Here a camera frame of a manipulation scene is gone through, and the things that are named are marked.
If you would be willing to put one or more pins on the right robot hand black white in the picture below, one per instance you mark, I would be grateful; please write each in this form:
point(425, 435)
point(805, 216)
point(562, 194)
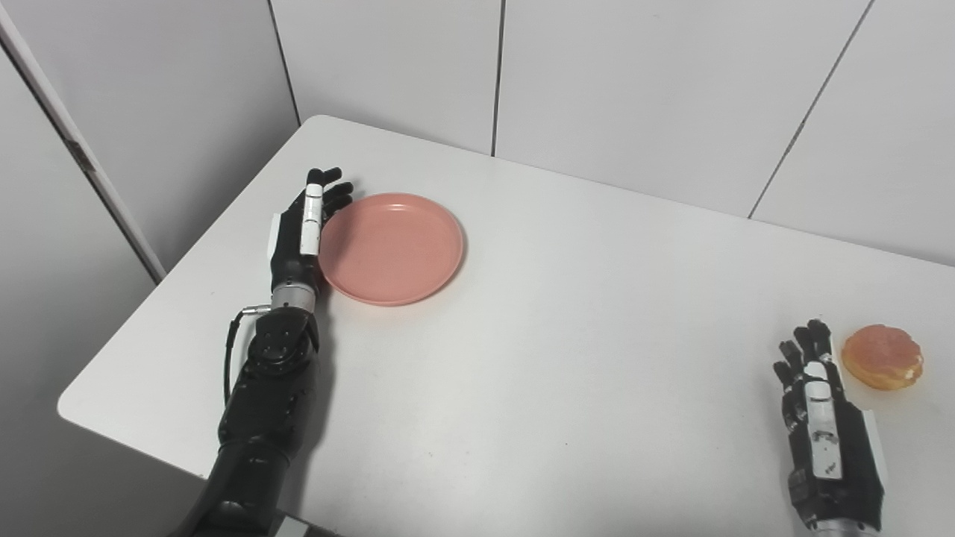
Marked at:
point(824, 440)

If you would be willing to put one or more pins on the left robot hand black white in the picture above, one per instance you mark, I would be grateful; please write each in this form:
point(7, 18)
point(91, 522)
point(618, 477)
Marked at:
point(298, 239)

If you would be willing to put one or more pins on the pink round plate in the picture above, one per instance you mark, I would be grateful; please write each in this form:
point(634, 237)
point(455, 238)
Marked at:
point(392, 248)

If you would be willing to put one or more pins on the golden cream puff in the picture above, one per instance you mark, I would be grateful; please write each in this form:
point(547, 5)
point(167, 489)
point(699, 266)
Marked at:
point(883, 356)

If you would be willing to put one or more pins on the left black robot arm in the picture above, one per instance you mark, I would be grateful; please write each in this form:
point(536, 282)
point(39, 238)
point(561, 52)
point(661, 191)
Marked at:
point(261, 418)

